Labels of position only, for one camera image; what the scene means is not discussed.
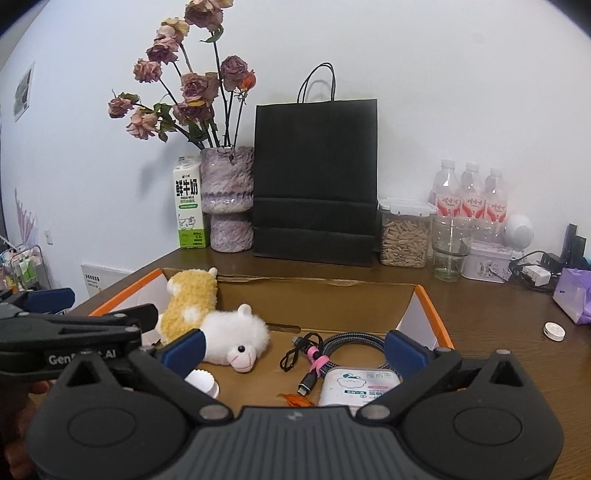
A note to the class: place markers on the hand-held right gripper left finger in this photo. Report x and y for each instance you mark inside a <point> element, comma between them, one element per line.
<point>184,351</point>

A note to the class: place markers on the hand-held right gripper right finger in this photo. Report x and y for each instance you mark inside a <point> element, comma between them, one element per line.
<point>406,355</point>

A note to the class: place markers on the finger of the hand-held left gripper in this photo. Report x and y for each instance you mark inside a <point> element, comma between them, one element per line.
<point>138,318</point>
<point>46,299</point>

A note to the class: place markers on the white ribbed small bottle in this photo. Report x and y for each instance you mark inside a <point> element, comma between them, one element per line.
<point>203,383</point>

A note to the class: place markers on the white yellow plush alpaca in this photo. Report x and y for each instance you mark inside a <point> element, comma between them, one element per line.
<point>240,332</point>

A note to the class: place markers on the red orange cardboard box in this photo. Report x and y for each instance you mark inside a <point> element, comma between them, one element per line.
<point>323,304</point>

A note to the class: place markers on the small orange object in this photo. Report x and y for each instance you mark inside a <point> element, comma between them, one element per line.
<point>298,400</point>

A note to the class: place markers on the wooden desktop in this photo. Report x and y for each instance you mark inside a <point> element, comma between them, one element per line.
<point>498,350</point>

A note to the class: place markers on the person's left hand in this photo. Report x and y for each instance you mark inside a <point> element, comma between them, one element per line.
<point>16,424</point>

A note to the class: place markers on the clear glass cup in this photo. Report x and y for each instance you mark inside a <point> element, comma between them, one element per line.
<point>450,258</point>

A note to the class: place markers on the clear jar of nuts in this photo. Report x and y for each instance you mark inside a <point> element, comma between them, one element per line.
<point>404,240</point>

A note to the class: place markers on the white tin box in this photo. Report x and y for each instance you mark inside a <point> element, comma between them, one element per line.
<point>485,265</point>

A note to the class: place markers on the white green milk carton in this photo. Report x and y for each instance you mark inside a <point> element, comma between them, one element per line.
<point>189,203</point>

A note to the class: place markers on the white round cap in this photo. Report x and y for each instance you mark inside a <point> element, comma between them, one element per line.
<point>554,331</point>

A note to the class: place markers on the purple marbled vase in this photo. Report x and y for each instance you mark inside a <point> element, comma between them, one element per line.
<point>226,184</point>

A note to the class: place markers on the pink label water bottle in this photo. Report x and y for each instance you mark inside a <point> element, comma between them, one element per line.
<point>445,194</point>
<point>495,201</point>
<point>472,196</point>

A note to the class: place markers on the white round speaker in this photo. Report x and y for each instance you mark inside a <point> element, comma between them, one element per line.
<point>519,228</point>

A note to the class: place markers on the purple tissue pack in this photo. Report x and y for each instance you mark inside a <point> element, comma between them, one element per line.
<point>577,295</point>

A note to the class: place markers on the black upright device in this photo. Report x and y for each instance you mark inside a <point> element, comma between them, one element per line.
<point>572,244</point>

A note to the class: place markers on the black paper bag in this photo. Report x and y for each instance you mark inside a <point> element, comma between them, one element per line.
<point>314,175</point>

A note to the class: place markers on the dried rose bouquet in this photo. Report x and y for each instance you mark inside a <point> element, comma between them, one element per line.
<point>198,87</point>

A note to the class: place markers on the white wall panel box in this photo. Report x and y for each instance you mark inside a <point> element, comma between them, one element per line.
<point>101,277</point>

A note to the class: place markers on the purple wall sticker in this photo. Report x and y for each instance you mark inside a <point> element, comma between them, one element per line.
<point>25,217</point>

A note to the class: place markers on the wall poster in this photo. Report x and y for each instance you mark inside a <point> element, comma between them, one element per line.
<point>24,92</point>

